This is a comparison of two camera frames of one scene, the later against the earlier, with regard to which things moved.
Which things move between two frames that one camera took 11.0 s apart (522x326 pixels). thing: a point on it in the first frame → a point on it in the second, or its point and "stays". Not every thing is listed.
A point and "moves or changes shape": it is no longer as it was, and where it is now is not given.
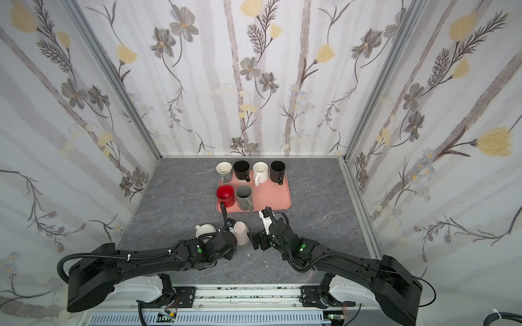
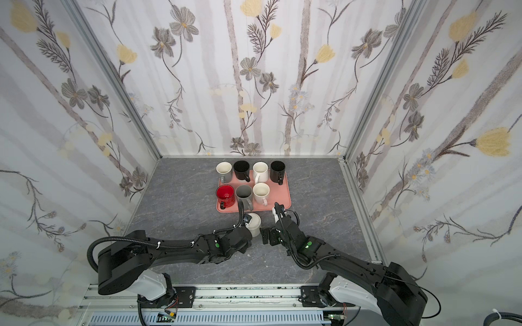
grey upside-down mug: (244, 197) stays
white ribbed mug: (260, 172) stays
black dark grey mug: (277, 171) stays
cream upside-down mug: (204, 229) → (254, 224)
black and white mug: (241, 169) stays
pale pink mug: (241, 232) moves or changes shape
